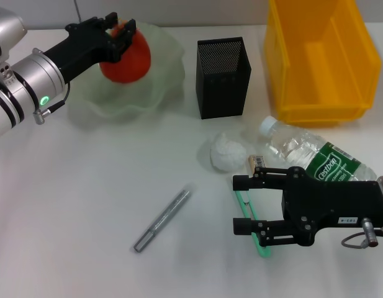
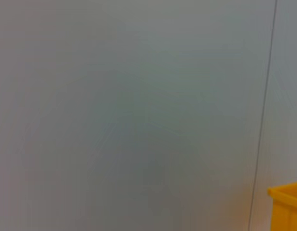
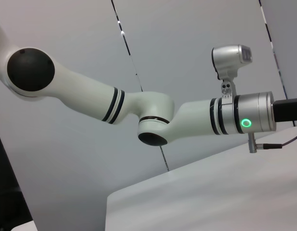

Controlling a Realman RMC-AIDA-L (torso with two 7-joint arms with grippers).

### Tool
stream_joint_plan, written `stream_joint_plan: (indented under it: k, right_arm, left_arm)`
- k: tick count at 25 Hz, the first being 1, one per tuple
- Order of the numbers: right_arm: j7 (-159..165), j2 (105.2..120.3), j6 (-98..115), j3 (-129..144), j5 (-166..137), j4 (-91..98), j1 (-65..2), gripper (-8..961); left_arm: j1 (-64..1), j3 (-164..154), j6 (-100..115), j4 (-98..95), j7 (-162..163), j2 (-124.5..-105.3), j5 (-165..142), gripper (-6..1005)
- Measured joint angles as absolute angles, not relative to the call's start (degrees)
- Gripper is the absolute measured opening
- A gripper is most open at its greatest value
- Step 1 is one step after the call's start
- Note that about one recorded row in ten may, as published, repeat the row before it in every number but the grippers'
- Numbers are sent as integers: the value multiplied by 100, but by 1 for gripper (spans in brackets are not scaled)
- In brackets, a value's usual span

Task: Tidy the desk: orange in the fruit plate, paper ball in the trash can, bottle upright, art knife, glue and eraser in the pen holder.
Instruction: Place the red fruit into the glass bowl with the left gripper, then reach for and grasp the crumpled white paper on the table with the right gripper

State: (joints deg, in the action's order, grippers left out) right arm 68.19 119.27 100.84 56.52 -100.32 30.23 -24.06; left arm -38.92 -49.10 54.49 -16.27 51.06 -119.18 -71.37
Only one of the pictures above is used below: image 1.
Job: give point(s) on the beige eraser with barcode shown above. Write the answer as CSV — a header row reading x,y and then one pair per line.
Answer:
x,y
256,161

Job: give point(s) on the black mesh pen holder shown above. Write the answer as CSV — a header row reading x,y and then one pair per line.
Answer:
x,y
223,90

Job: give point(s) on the yellow plastic bin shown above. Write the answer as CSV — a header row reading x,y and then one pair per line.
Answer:
x,y
324,68

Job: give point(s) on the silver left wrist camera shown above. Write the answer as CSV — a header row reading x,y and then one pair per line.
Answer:
x,y
8,25

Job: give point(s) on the grey pen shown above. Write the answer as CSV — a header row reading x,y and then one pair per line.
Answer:
x,y
166,214

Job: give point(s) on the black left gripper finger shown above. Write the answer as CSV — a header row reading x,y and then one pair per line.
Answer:
x,y
111,20
127,34

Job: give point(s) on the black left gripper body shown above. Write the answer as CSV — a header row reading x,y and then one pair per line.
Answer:
x,y
82,46

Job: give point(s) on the orange fruit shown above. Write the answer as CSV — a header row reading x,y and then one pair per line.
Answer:
x,y
129,68

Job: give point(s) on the green thread snips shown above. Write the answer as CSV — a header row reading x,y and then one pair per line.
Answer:
x,y
262,252

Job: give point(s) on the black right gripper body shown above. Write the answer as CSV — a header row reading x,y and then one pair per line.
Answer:
x,y
331,205

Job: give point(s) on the pale green wavy fruit plate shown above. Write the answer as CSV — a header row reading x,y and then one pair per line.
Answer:
x,y
166,62

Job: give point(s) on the white paper ball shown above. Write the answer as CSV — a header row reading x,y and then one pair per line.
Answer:
x,y
227,153

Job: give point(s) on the clear bottle with green label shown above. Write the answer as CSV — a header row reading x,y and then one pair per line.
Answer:
x,y
303,149

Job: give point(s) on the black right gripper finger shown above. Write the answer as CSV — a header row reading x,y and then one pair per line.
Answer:
x,y
244,226
244,183

